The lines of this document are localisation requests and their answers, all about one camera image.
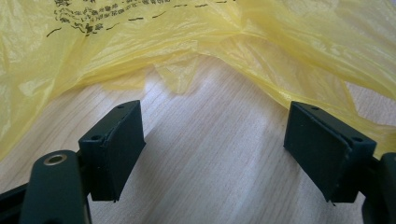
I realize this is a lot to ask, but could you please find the yellow plastic bag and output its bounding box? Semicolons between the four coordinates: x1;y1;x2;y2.
0;0;396;162

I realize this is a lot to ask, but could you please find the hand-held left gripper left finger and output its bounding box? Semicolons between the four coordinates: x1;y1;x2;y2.
78;99;147;203

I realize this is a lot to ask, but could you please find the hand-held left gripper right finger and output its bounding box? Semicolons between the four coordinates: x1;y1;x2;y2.
283;100;378;206

